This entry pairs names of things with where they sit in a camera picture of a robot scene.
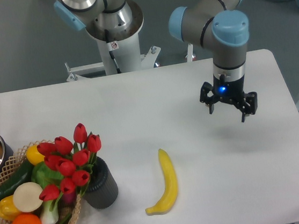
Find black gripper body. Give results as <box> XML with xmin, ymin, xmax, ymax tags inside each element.
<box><xmin>211</xmin><ymin>74</ymin><xmax>246</xmax><ymax>105</ymax></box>

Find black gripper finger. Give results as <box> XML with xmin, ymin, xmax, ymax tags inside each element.
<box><xmin>235</xmin><ymin>91</ymin><xmax>258</xmax><ymax>122</ymax></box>
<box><xmin>199</xmin><ymin>82</ymin><xmax>220</xmax><ymax>114</ymax></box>

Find dark grey ribbed vase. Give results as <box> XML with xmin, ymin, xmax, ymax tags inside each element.
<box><xmin>83</xmin><ymin>157</ymin><xmax>119</xmax><ymax>209</ymax></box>

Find red tulip bouquet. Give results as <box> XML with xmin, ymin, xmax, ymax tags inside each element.
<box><xmin>37</xmin><ymin>123</ymin><xmax>102</xmax><ymax>203</ymax></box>

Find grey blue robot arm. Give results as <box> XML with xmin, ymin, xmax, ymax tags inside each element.
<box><xmin>54</xmin><ymin>0</ymin><xmax>258</xmax><ymax>117</ymax></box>

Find yellow banana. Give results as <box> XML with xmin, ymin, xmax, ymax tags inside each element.
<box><xmin>145</xmin><ymin>149</ymin><xmax>179</xmax><ymax>216</ymax></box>

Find purple red radish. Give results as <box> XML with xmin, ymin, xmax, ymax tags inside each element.
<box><xmin>62</xmin><ymin>192</ymin><xmax>77</xmax><ymax>205</ymax></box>

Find yellow lemon squash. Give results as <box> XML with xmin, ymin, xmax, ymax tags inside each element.
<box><xmin>26</xmin><ymin>144</ymin><xmax>45</xmax><ymax>165</ymax></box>

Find green bok choy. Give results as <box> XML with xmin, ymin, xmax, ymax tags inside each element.
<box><xmin>31</xmin><ymin>162</ymin><xmax>63</xmax><ymax>224</ymax></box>

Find woven wicker basket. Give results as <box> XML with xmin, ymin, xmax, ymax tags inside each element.
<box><xmin>0</xmin><ymin>141</ymin><xmax>81</xmax><ymax>224</ymax></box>

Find green cucumber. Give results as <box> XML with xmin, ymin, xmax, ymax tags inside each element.
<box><xmin>0</xmin><ymin>159</ymin><xmax>34</xmax><ymax>201</ymax></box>

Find white round radish slice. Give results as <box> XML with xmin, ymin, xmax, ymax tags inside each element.
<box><xmin>13</xmin><ymin>182</ymin><xmax>43</xmax><ymax>213</ymax></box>

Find yellow bell pepper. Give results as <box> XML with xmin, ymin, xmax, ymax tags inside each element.
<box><xmin>0</xmin><ymin>195</ymin><xmax>22</xmax><ymax>221</ymax></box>

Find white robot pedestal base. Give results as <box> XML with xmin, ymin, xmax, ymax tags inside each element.
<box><xmin>65</xmin><ymin>34</ymin><xmax>161</xmax><ymax>82</ymax></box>

